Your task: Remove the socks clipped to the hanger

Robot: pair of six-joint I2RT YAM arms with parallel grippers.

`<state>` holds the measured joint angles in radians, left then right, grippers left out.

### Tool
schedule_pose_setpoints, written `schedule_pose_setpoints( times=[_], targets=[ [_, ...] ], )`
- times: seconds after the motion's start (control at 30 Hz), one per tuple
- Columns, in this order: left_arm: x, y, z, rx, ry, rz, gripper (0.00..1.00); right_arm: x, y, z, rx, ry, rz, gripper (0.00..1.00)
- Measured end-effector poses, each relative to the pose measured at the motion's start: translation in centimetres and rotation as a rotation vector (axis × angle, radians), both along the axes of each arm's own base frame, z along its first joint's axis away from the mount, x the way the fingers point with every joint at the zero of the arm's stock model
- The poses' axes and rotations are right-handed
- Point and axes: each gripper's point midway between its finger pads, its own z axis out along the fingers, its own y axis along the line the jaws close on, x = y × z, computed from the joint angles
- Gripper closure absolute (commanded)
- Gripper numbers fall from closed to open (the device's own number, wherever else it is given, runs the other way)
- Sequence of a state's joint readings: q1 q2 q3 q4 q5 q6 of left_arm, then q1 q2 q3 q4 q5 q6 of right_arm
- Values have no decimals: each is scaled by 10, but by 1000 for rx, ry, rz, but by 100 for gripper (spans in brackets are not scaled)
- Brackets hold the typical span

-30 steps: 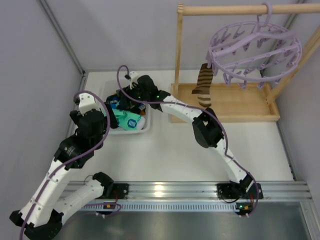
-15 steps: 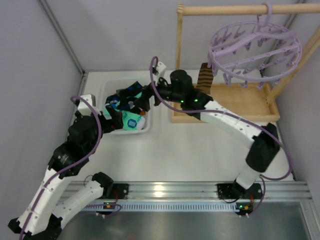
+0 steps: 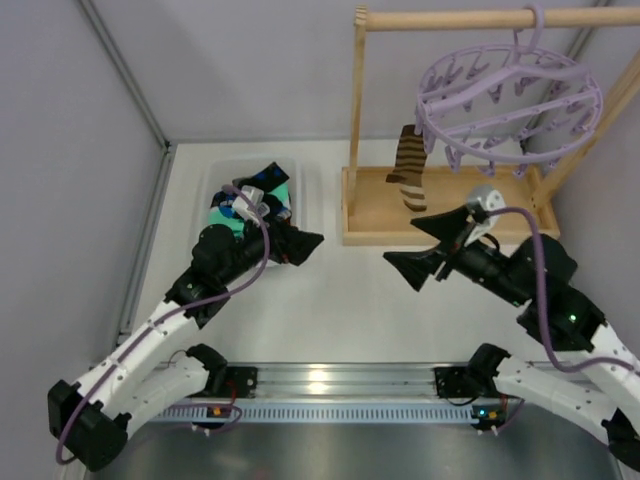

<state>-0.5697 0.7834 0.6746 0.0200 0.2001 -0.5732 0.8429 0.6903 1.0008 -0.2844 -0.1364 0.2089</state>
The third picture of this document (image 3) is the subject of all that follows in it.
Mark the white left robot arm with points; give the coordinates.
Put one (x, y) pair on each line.
(94, 417)

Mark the black blue sock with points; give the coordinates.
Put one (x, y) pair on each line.
(275, 202)

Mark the green sock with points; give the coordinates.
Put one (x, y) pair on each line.
(226, 216)

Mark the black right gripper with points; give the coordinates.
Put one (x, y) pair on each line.
(451, 253)

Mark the wooden hanger rack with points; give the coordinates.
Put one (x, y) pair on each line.
(373, 213)

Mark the white plastic basket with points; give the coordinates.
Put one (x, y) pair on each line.
(249, 223)

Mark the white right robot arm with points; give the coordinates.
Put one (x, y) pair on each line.
(560, 325)

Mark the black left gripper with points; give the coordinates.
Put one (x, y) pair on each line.
(279, 240)

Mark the brown striped sock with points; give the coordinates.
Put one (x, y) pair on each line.
(407, 173)

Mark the aluminium mounting rail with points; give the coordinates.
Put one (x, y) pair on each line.
(330, 393)

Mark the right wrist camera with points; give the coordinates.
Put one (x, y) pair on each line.
(482, 200)

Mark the lilac round clip hanger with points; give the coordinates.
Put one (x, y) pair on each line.
(514, 104)

